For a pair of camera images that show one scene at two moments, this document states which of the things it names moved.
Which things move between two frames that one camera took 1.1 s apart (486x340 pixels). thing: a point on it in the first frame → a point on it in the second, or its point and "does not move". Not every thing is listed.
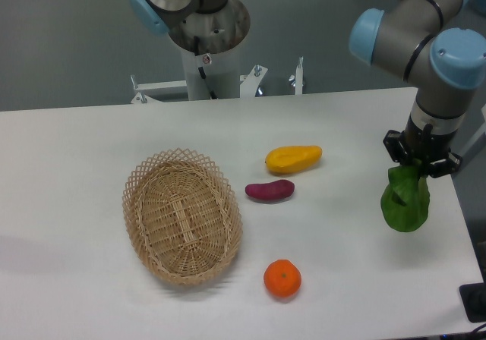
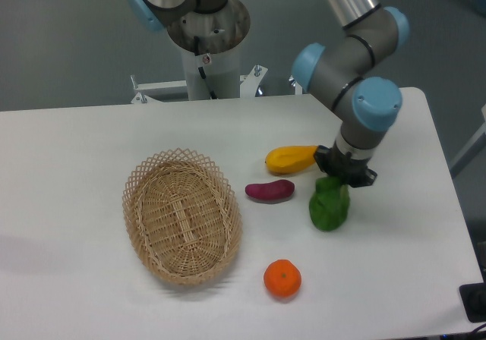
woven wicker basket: x=183 y=216 does not move
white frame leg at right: x=478 y=136 does not move
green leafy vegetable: x=405 y=196 → x=329 y=203
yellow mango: x=293 y=158 does not move
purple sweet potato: x=274 y=190 does not move
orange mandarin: x=282 y=278 does not move
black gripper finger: x=395 y=146 → x=321 y=155
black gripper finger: x=446 y=166 → x=367 y=178
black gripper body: x=421 y=142 → x=344 y=165
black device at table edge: x=473 y=296 does not move
